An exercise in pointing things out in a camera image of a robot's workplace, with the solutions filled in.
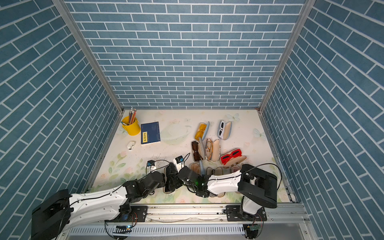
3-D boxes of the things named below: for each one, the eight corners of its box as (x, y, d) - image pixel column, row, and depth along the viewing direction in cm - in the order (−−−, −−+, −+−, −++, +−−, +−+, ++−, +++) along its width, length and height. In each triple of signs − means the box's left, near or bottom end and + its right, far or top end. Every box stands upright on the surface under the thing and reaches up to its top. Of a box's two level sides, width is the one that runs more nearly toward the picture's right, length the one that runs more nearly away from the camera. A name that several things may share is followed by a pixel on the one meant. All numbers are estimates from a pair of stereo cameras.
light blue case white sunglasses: (216, 138, 105) (216, 135, 103) (219, 122, 115) (220, 119, 112) (229, 141, 104) (230, 138, 101) (231, 125, 114) (232, 121, 111)
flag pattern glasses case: (205, 161, 94) (205, 158, 91) (204, 141, 104) (205, 137, 101) (221, 161, 94) (222, 158, 91) (219, 141, 104) (219, 137, 101)
